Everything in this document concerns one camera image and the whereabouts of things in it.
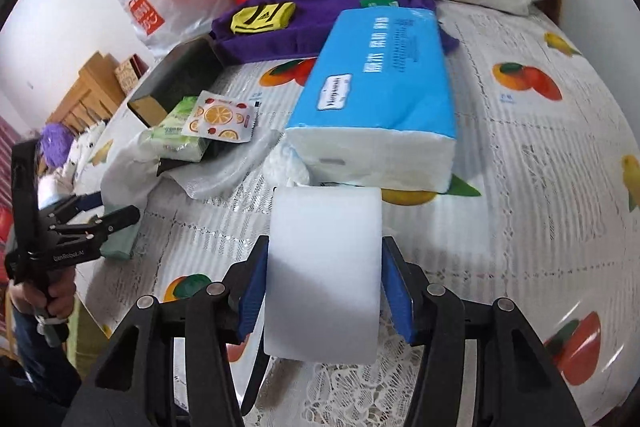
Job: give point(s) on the clear plastic bag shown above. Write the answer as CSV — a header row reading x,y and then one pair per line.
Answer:
x,y
220,177

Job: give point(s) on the blue tissue pack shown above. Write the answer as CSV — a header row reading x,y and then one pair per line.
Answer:
x,y
380,82

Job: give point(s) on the purple cloth bag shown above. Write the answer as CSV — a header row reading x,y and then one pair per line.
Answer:
x,y
320,14

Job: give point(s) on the white plush toy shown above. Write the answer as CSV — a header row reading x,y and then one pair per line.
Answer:
x,y
87,147

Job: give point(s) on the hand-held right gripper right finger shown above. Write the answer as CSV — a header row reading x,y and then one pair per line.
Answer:
x,y
397,297

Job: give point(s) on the wooden cabinet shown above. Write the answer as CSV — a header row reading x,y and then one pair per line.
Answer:
x,y
90,92

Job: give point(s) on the white mesh pouch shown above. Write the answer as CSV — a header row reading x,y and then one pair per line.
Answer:
x,y
285,169

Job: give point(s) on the green tissue packet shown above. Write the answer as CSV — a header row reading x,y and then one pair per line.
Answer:
x,y
167,139

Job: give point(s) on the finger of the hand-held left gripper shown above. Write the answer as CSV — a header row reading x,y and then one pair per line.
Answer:
x,y
117,218
82,202

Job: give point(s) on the purple plush toy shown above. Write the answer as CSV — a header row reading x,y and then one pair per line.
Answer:
x,y
57,142

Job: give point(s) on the pale green packet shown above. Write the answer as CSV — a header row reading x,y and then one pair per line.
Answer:
x,y
122,244

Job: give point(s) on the orange-print wipes packet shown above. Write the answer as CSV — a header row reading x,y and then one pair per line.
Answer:
x,y
220,119

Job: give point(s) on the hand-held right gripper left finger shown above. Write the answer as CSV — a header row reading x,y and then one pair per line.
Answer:
x,y
252,292

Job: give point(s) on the person's dark pants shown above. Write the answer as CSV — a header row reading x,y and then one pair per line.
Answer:
x,y
35,372

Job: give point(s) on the person's left hand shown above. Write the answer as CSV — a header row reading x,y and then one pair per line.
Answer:
x,y
55,292

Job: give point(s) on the patterned brown box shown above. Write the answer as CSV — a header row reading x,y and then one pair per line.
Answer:
x,y
129,74

